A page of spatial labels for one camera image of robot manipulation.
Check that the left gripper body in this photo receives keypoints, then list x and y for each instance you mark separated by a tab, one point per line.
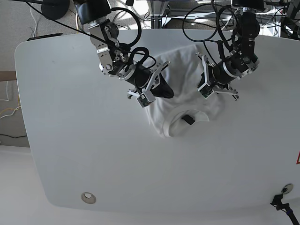
218	77

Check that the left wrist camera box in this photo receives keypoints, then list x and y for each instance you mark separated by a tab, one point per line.
205	91

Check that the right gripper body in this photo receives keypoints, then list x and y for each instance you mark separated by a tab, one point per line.
142	78

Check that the black clamp with cable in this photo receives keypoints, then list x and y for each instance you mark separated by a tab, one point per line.
285	207

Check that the white printed T-shirt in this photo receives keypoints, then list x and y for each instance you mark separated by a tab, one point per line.
183	75

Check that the red warning sticker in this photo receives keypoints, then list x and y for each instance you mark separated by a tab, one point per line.
298	159

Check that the round table grommet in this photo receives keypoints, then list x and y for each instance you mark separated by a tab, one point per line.
88	198

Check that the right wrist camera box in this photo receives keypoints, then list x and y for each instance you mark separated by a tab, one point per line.
145	98

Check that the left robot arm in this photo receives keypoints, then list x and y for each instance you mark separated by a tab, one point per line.
237	54

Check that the metal table post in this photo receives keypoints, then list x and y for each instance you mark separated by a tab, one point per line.
156	10

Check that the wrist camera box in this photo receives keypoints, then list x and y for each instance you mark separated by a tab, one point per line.
205	91
145	98

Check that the black round stand base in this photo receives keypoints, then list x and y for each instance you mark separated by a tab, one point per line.
54	9

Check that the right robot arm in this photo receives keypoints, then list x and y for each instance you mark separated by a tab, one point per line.
119	59

